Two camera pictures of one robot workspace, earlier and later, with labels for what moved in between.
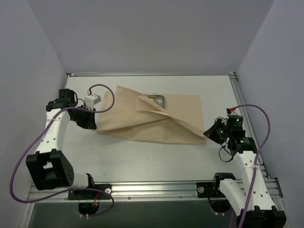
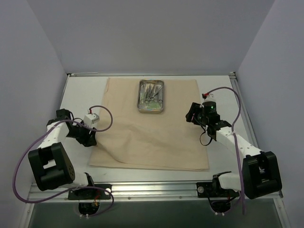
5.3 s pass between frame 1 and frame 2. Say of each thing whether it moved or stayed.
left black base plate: stayed
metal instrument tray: moved
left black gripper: moved
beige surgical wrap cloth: moved
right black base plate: stayed
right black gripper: moved
